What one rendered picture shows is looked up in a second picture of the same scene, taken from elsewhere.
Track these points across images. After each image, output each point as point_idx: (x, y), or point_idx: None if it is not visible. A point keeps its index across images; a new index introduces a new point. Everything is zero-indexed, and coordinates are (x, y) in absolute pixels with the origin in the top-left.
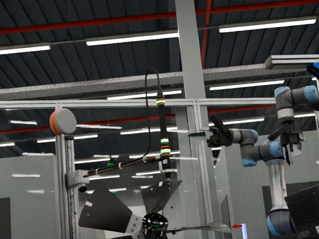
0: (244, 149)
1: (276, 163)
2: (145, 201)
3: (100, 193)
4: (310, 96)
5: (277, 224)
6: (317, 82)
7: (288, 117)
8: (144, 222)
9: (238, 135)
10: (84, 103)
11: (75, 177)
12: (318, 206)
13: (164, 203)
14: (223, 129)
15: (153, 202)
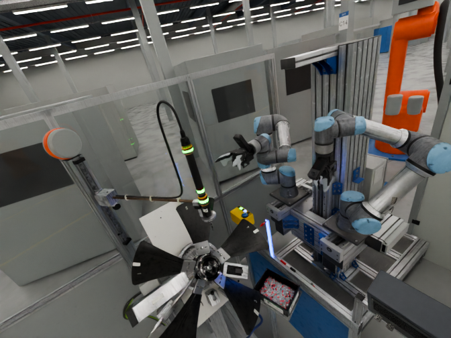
0: (262, 156)
1: None
2: (185, 222)
3: (145, 251)
4: (360, 132)
5: (268, 181)
6: (311, 70)
7: (329, 153)
8: (201, 274)
9: (259, 149)
10: (78, 105)
11: (104, 200)
12: None
13: (207, 233)
14: (247, 148)
15: (193, 227)
